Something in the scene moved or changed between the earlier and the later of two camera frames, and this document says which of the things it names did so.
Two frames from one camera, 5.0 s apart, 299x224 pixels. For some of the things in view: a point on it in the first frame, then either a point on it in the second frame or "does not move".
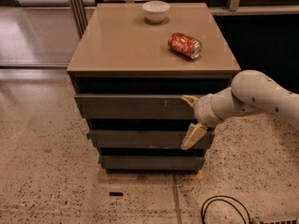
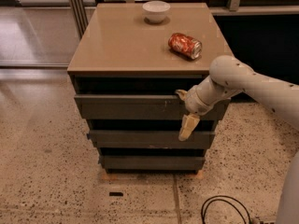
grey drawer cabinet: (133, 68) does not move
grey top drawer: (134, 106) does not move
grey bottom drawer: (151, 161) does not move
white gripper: (204, 110) → (193, 102)
